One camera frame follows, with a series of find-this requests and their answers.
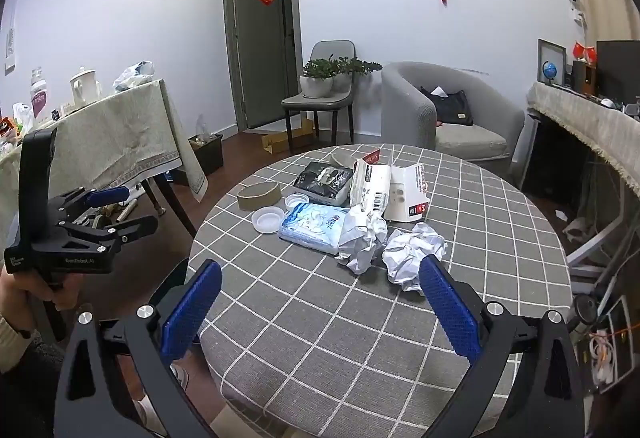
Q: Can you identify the white bottle purple label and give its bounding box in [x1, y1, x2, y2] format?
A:
[30, 66, 48, 121]

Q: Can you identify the potted green plant white pot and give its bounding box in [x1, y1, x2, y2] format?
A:
[299, 55, 382, 98]

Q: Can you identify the white paper ball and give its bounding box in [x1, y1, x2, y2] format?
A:
[382, 222, 447, 296]

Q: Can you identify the person's left forearm sleeve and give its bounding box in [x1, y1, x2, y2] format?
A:
[0, 317, 32, 374]

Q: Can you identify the black computer monitor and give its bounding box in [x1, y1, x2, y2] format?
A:
[596, 40, 640, 104]

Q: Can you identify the brown tape roll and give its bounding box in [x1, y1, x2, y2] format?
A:
[236, 181, 282, 211]

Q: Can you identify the black bin under table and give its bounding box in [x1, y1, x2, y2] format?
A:
[189, 133, 224, 176]

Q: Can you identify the blue white tissue pack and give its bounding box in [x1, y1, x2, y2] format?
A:
[278, 203, 348, 256]

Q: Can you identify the black handbag on armchair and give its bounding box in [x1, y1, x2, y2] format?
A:
[420, 86, 473, 126]

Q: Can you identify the grey armchair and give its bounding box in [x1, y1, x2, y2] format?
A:
[381, 62, 524, 177]

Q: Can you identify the person's left hand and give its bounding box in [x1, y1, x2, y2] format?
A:
[1, 268, 84, 332]

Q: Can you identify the small blue globe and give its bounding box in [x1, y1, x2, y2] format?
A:
[540, 60, 558, 84]

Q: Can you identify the white torn phone box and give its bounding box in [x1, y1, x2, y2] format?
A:
[349, 151, 430, 223]

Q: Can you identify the white ceramic jug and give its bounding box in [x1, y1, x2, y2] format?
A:
[70, 67, 100, 107]

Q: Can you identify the grey checked round tablecloth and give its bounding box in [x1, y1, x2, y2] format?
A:
[189, 144, 572, 437]

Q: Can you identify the beige fringed desk cloth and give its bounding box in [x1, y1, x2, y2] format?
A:
[526, 81, 640, 195]

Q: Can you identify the grey green door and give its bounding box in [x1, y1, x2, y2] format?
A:
[222, 0, 303, 131]

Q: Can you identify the grey dining chair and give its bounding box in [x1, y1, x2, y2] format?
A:
[281, 40, 357, 153]

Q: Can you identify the white plastic bag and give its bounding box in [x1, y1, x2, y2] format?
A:
[113, 60, 155, 93]

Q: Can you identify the flat cardboard box on floor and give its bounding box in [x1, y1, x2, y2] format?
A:
[262, 118, 316, 155]

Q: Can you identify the white plastic lid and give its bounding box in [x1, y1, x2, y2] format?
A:
[252, 206, 285, 234]

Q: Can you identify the dark wooden table leg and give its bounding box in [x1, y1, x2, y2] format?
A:
[140, 175, 196, 239]

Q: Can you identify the black foil snack bag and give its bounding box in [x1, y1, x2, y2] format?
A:
[293, 161, 354, 207]

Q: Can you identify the beige patterned tablecloth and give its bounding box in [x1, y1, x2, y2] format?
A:
[0, 78, 210, 249]

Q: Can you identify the framed picture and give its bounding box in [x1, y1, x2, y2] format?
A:
[537, 39, 566, 86]

